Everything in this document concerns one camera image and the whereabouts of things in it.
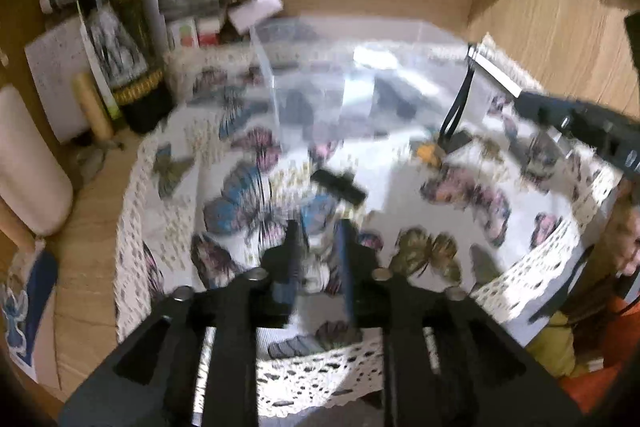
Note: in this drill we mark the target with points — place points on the yellow cloth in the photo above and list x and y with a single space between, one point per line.
552 347

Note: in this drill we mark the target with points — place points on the person's right hand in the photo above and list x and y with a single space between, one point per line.
629 232

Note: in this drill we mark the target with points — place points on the blue cartoon print paper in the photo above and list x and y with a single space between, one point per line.
25 307

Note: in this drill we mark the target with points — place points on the small green and white box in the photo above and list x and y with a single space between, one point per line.
182 34

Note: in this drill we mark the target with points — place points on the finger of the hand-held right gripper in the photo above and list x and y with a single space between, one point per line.
495 69

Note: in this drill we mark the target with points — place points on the dark green wine bottle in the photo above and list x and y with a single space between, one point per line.
125 37

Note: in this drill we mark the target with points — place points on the small black rectangular block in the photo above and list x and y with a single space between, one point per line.
340 184

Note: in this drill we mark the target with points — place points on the wooden stick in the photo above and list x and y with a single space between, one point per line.
94 107

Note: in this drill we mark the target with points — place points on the cream cylindrical roll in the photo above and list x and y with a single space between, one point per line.
27 162

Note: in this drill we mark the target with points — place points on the orange garment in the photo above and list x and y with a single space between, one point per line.
607 367

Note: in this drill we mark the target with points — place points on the clear plastic box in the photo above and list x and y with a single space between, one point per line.
350 77

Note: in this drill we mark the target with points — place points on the white cardboard box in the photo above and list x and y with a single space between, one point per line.
255 9

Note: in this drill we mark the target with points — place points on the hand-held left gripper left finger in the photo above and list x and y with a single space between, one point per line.
289 257

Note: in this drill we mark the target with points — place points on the white paper notepad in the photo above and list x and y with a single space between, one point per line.
55 77

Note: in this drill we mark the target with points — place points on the small red and white box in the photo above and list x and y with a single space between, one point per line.
209 32

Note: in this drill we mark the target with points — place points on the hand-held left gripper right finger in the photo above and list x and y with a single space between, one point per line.
345 272

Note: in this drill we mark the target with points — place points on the butterfly print lace tablecloth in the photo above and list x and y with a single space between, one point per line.
410 207

